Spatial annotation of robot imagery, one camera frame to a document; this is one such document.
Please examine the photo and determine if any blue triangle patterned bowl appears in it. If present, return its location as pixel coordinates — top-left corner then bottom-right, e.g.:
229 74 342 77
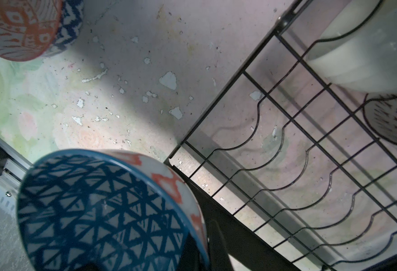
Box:
16 149 210 271

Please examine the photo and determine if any black wire dish rack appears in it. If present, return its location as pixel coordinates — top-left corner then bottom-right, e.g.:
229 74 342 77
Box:
166 1 397 271

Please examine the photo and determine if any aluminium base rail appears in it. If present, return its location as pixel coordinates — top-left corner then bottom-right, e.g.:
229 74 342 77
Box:
0 138 32 217

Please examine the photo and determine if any red blue patterned bowl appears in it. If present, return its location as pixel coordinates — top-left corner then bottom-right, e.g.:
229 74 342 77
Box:
0 1 84 62

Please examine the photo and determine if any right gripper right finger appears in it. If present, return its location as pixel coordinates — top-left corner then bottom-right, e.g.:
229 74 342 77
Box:
207 220 234 271

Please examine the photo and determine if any cream plain bowl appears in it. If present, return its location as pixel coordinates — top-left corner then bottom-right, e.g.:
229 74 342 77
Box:
305 1 397 94

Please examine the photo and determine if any red starburst patterned bowl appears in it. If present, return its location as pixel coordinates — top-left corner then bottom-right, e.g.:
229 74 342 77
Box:
362 94 397 148

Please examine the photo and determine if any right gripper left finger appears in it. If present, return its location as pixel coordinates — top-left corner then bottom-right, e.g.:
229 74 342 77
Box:
177 234 201 271

